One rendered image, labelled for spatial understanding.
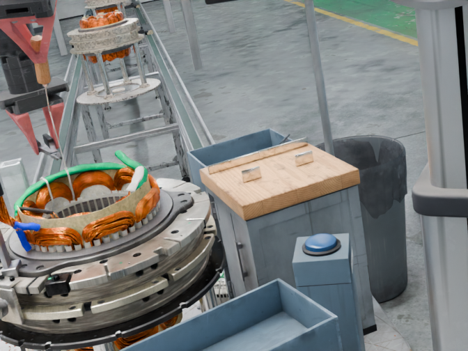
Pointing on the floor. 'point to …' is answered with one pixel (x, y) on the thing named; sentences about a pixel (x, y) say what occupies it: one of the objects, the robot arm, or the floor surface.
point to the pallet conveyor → (170, 101)
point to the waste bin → (385, 242)
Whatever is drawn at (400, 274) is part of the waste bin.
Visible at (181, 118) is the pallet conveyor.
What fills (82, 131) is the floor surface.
